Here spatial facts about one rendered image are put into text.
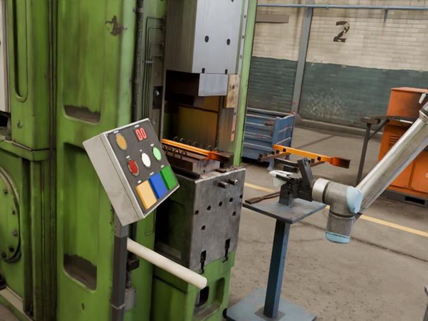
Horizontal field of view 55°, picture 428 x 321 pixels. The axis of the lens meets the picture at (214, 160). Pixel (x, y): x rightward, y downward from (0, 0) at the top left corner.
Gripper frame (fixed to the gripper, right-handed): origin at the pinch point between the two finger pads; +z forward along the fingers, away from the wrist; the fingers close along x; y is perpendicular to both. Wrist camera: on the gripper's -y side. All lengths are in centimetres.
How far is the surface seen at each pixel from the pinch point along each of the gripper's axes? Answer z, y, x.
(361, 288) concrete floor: -13, 100, 120
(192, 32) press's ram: 35, -52, -17
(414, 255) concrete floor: -27, 100, 206
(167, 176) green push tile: 16.7, -1.7, -44.6
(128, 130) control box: 22, -19, -59
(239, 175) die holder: 27.0, 11.6, 16.8
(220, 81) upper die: 33.0, -33.4, 2.2
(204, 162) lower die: 33.0, 3.1, -4.0
